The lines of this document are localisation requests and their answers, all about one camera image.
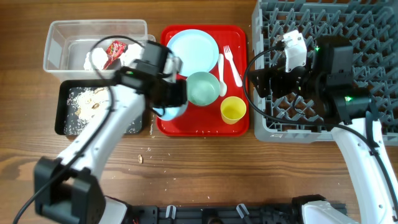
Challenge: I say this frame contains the light blue bowl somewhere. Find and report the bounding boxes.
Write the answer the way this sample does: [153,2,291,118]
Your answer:
[154,101,188,121]

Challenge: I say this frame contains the clear plastic waste bin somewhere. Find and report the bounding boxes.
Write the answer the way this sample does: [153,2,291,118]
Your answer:
[43,19,155,82]

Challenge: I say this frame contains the white napkin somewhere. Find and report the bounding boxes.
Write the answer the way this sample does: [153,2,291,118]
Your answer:
[83,48,108,70]
[119,44,144,67]

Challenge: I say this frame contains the black food waste bin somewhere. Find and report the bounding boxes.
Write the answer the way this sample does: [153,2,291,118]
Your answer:
[54,79,144,136]

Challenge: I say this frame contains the white plastic spoon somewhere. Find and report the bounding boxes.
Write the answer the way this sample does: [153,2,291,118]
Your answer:
[218,54,228,97]

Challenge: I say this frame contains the red snack wrapper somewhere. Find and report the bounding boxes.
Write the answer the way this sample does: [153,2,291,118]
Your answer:
[103,40,127,70]

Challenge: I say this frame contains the green bowl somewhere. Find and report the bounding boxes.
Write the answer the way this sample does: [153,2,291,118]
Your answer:
[186,72,220,106]

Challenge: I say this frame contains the red plastic tray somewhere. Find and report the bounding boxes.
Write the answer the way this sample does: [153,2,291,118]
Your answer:
[157,25,250,136]

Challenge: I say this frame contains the light blue plate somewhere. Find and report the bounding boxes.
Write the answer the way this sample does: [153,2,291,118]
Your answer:
[167,29,219,77]

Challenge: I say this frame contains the rice and food leftovers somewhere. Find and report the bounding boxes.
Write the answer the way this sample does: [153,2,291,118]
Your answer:
[65,86,141,135]

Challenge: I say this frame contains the grey dishwasher rack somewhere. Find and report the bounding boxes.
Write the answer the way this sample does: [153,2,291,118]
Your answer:
[252,0,397,146]

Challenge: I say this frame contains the food scrap on table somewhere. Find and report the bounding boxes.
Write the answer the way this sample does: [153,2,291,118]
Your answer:
[138,154,144,164]

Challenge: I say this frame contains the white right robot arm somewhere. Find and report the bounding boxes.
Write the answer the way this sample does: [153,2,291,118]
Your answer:
[243,35,397,223]

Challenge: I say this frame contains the yellow cup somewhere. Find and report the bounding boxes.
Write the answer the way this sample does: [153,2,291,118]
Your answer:
[220,96,247,124]

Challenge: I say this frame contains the white plastic fork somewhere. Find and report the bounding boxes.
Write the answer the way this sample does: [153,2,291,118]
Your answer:
[223,45,243,87]

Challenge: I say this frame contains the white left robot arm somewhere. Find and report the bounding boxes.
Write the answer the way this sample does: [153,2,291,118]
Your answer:
[14,41,188,223]

